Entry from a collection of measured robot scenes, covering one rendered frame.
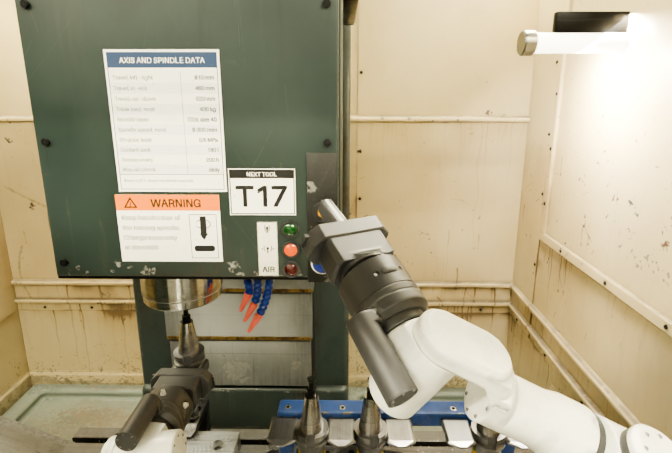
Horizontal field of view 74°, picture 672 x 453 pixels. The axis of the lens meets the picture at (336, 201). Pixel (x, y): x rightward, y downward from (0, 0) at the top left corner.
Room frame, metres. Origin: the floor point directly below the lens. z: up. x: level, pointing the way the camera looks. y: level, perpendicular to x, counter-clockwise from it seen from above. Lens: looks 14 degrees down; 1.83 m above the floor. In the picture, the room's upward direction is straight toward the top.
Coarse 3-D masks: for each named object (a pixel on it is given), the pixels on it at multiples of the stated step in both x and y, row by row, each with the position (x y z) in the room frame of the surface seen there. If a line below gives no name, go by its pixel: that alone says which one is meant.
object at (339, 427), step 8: (328, 424) 0.74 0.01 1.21; (336, 424) 0.74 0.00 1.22; (344, 424) 0.74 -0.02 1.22; (352, 424) 0.74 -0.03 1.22; (328, 432) 0.72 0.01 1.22; (336, 432) 0.72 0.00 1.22; (344, 432) 0.72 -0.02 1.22; (352, 432) 0.72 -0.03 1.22; (328, 440) 0.70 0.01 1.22; (336, 440) 0.70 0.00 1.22; (344, 440) 0.70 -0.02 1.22; (352, 440) 0.70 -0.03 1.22
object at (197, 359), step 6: (174, 354) 0.84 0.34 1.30; (198, 354) 0.84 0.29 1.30; (204, 354) 0.87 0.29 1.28; (174, 360) 0.85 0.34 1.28; (180, 360) 0.83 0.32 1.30; (186, 360) 0.83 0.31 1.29; (192, 360) 0.83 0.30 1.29; (198, 360) 0.84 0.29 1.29; (204, 360) 0.85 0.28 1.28; (180, 366) 0.83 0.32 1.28; (186, 366) 0.83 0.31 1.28; (192, 366) 0.83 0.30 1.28
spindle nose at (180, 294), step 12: (144, 288) 0.80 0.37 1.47; (156, 288) 0.78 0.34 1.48; (168, 288) 0.78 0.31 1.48; (180, 288) 0.78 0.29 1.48; (192, 288) 0.79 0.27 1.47; (204, 288) 0.80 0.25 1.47; (216, 288) 0.83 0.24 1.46; (144, 300) 0.81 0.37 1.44; (156, 300) 0.78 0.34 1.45; (168, 300) 0.78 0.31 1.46; (180, 300) 0.78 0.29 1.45; (192, 300) 0.79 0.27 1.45; (204, 300) 0.80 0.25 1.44
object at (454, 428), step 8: (448, 424) 0.74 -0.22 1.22; (456, 424) 0.74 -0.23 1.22; (464, 424) 0.74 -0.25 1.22; (448, 432) 0.72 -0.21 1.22; (456, 432) 0.72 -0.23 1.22; (464, 432) 0.72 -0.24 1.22; (448, 440) 0.70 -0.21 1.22; (456, 440) 0.70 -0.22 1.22; (464, 440) 0.70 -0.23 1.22; (472, 440) 0.70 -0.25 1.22; (464, 448) 0.68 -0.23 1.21
